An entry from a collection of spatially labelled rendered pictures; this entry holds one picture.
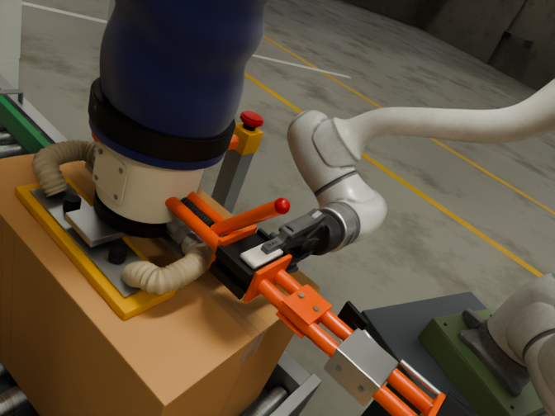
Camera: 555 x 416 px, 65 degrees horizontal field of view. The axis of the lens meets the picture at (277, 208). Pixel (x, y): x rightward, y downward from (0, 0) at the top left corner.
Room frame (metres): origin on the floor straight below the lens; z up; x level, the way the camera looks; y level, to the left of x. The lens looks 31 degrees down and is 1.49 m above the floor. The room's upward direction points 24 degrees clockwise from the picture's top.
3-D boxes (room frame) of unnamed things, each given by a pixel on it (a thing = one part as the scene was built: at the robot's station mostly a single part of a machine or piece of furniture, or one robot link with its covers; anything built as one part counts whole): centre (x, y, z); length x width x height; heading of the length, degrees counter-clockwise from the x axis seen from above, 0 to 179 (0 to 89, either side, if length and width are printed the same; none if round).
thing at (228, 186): (1.17, 0.17, 0.50); 0.07 x 0.07 x 1.00; 63
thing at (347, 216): (0.72, -0.11, 1.07); 0.09 x 0.06 x 0.09; 63
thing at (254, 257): (0.52, -0.01, 1.10); 0.07 x 0.03 x 0.01; 153
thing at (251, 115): (1.17, 0.17, 1.02); 0.07 x 0.07 x 0.04
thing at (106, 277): (0.55, 0.27, 0.97); 0.34 x 0.10 x 0.05; 63
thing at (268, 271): (0.52, 0.00, 1.08); 0.10 x 0.08 x 0.06; 153
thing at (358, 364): (0.42, -0.19, 1.07); 0.07 x 0.07 x 0.04; 63
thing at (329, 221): (0.65, -0.08, 1.07); 0.09 x 0.07 x 0.08; 153
